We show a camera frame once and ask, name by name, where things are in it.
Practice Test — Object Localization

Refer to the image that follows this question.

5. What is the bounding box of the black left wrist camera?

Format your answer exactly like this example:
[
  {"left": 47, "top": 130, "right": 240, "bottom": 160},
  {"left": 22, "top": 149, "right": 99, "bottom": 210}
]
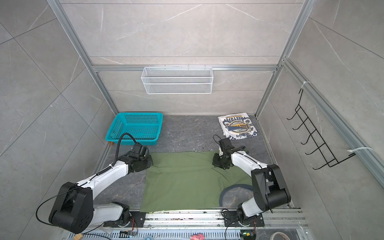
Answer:
[{"left": 131, "top": 143, "right": 150, "bottom": 159}]

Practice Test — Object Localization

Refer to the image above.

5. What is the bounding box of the green circuit board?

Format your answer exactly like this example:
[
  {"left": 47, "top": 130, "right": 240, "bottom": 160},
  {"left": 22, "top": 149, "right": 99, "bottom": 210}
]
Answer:
[{"left": 240, "top": 231, "right": 257, "bottom": 240}]

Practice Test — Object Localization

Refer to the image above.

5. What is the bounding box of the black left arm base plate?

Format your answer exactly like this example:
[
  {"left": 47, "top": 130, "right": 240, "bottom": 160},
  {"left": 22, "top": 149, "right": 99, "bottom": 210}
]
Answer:
[{"left": 103, "top": 211, "right": 147, "bottom": 228}]

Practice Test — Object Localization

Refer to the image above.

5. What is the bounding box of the pink small object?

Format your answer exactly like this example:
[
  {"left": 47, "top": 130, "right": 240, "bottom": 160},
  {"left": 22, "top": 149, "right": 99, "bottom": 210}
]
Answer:
[{"left": 190, "top": 234, "right": 205, "bottom": 240}]

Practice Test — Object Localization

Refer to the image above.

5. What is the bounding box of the white navy-trimmed tank top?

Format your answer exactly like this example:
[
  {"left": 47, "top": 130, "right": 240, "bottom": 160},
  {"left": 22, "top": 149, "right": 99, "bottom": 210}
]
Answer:
[{"left": 218, "top": 113, "right": 258, "bottom": 141}]

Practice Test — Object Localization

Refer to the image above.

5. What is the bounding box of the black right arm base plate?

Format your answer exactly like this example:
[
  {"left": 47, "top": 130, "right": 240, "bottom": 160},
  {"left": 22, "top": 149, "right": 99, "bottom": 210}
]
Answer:
[{"left": 221, "top": 209, "right": 265, "bottom": 228}]

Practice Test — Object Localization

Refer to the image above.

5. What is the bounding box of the olive green tank top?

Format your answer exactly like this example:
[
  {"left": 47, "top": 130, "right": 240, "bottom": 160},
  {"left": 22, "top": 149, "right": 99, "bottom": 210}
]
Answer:
[{"left": 140, "top": 152, "right": 252, "bottom": 213}]

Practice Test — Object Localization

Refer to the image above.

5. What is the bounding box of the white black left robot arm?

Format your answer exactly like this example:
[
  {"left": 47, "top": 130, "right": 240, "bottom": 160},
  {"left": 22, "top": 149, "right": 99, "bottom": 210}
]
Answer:
[{"left": 35, "top": 133, "right": 153, "bottom": 234}]

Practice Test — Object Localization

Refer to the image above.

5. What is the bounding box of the teal plastic basket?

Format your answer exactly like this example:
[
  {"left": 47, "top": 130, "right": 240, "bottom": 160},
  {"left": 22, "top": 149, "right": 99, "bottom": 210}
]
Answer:
[{"left": 105, "top": 113, "right": 163, "bottom": 146}]

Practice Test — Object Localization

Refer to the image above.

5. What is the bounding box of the small wooden block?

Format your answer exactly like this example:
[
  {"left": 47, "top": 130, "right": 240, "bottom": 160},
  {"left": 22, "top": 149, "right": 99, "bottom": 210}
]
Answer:
[{"left": 73, "top": 233, "right": 84, "bottom": 240}]

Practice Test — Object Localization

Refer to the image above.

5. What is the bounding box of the white wire mesh shelf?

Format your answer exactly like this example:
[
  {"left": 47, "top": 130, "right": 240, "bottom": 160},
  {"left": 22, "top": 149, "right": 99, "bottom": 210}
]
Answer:
[{"left": 141, "top": 67, "right": 214, "bottom": 95}]

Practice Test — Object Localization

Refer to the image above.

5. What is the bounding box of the black wire hook rack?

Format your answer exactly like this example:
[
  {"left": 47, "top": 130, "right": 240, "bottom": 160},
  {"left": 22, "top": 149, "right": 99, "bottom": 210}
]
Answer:
[{"left": 287, "top": 89, "right": 356, "bottom": 170}]

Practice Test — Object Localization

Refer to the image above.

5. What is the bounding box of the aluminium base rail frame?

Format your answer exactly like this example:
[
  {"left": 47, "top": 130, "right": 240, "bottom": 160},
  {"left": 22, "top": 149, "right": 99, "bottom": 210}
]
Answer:
[{"left": 82, "top": 209, "right": 313, "bottom": 240}]

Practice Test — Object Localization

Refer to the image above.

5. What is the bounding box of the white tape roll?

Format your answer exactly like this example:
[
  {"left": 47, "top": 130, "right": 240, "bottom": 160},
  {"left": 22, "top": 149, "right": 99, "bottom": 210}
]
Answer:
[{"left": 270, "top": 232, "right": 290, "bottom": 240}]

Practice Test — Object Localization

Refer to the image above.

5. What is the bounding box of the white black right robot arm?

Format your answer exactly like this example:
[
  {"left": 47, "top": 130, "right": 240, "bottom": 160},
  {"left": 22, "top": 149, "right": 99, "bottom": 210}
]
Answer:
[{"left": 213, "top": 138, "right": 291, "bottom": 225}]

